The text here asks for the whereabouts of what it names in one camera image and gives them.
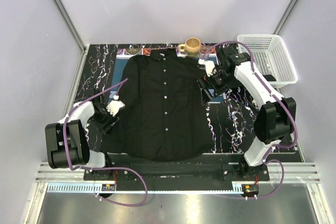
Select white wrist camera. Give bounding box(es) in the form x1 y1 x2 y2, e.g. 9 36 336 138
106 94 125 117
198 59 217 77

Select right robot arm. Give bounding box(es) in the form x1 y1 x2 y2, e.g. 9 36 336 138
197 48 298 180

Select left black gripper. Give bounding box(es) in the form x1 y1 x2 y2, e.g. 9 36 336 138
90 105 119 134

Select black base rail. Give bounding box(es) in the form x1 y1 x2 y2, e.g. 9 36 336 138
83 153 271 192

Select white plastic basket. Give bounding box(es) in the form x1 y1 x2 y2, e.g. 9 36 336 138
237 34 298 89

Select blue patterned placemat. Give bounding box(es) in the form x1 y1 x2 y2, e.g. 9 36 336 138
112 46 226 104

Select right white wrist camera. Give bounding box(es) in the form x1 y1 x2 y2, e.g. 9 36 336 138
198 59 217 77

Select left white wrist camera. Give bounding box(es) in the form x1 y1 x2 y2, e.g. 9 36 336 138
106 94 125 117

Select tan ceramic mug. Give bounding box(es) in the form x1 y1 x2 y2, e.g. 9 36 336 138
177 37 202 57

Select clear drinking glass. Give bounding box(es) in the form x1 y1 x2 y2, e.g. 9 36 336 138
199 47 211 61

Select black button shirt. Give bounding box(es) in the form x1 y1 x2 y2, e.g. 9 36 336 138
100 49 214 162

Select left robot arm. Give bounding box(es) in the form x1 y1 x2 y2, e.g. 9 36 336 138
45 93 125 180

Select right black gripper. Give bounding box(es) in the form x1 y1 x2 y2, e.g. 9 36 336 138
196 70 234 106

